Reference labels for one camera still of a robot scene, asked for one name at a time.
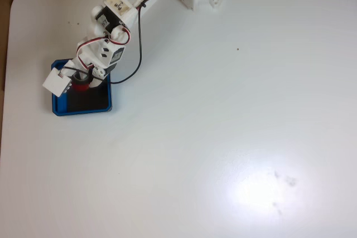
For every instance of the white square camera box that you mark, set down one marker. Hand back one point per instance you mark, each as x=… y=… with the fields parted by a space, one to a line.
x=55 y=82

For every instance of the blue square box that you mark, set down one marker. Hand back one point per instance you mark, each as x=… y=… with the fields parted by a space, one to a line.
x=60 y=107

